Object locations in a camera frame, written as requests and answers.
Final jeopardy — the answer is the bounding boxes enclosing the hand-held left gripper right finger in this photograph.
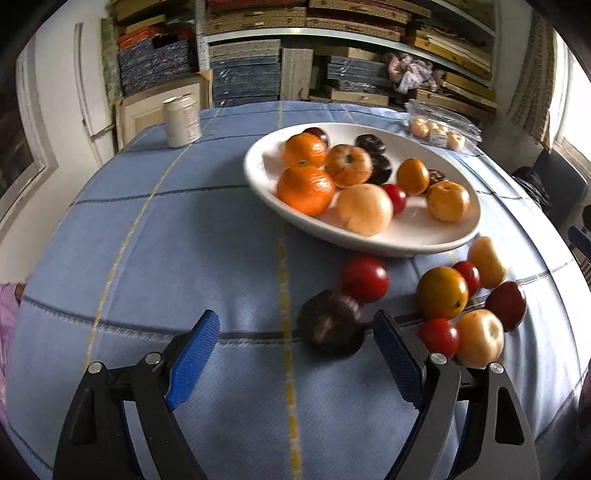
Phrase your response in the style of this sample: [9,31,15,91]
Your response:
[372,309,541,480]

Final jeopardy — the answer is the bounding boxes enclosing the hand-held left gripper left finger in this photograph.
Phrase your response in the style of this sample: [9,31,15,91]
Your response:
[53,309,221,480]

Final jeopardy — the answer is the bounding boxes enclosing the white oval plate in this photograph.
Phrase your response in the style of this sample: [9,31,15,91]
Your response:
[243,122,482,258]

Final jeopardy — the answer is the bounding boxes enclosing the small orange tangerine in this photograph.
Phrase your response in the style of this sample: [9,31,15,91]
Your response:
[396,158,430,196]

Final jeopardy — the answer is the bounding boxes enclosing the green-orange tangerine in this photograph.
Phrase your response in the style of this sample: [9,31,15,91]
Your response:
[416,266,469,320]

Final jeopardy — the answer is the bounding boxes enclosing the pale yellow apple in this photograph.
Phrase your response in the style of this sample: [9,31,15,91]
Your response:
[456,308,505,368]

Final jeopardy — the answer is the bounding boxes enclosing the blue checked tablecloth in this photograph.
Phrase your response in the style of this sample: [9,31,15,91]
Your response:
[4,100,585,480]

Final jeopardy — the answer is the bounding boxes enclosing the small red tomato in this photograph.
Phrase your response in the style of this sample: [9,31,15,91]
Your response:
[451,261,481,296]

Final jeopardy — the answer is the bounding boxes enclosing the large pale peach fruit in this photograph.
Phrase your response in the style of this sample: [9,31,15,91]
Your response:
[336,184,394,237]

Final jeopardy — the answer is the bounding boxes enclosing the yellow-orange tangerine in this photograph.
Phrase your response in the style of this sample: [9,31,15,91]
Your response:
[426,181,471,223]

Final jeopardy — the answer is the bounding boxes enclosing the pink cloth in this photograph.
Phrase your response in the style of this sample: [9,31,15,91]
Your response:
[0,282,21,425]

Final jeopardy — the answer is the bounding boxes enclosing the striped red-orange apple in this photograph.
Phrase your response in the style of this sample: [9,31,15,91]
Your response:
[324,144,374,188]

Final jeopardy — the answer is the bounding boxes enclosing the dark wooden chair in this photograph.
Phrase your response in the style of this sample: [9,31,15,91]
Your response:
[569,225,591,289]

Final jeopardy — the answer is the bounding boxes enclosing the dark jacket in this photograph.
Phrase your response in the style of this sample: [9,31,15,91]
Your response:
[510,166,552,208]

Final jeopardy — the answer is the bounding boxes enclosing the clear plastic pastry pack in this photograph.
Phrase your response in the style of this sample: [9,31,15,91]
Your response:
[405,99,483,153]

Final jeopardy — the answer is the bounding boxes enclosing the dark padded chair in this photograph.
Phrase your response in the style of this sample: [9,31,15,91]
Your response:
[526,150,589,232]

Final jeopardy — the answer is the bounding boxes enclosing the silver drink can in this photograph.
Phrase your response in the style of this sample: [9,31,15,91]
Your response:
[163,93,202,148]

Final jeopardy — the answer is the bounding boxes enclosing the stack of blue wrapped boxes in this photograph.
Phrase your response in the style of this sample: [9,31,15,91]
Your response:
[210,58,282,107]

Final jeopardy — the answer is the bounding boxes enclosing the pink plastic bag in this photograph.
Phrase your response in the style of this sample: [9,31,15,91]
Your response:
[382,52,446,93]

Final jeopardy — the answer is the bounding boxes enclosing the stack of yellow wooden boxes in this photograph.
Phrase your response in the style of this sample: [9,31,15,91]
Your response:
[402,18,499,112]

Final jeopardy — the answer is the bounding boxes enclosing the stack of blue patterned boxes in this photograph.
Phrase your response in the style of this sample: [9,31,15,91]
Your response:
[116,39,197,95]

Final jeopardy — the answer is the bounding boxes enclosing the bright side window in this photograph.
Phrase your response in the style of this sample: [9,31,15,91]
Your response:
[551,32,591,153]

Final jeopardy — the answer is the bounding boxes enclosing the white metal shelf rack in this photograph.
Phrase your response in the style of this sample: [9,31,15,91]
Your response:
[196,0,502,121]

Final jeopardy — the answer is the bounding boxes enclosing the stack of tan woven boxes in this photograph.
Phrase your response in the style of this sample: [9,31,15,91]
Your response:
[205,0,411,42]

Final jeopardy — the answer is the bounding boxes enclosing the white window frame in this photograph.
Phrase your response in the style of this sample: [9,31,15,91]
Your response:
[0,46,58,241]

